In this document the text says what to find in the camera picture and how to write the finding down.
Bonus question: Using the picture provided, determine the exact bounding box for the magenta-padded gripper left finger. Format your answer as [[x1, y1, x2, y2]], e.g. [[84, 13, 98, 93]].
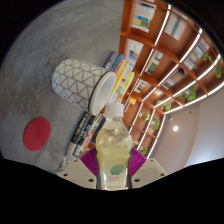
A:
[[55, 148, 98, 190]]

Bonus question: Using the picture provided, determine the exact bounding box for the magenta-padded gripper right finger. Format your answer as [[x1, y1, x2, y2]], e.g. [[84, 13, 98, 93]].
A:
[[129, 147, 168, 190]]

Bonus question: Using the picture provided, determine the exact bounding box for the clear bottle with yellow drink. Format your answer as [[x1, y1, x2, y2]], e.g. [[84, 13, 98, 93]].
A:
[[95, 102, 134, 191]]

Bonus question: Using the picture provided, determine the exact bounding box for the stack of dark books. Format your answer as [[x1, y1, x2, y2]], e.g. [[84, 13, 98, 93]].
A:
[[59, 111, 108, 169]]

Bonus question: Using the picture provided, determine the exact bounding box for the flat round red coaster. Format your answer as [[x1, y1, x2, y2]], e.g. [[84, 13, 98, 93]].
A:
[[23, 117, 52, 152]]

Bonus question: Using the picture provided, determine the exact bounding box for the white patterned mug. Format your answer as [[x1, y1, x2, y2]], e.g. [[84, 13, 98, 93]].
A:
[[51, 58, 117, 116]]

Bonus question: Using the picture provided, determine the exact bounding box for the wooden shelf unit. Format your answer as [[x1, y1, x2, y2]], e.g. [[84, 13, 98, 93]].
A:
[[118, 0, 224, 159]]

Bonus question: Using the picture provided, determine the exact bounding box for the stack of colourful books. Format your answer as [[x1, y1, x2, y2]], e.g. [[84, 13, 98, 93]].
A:
[[101, 50, 136, 104]]

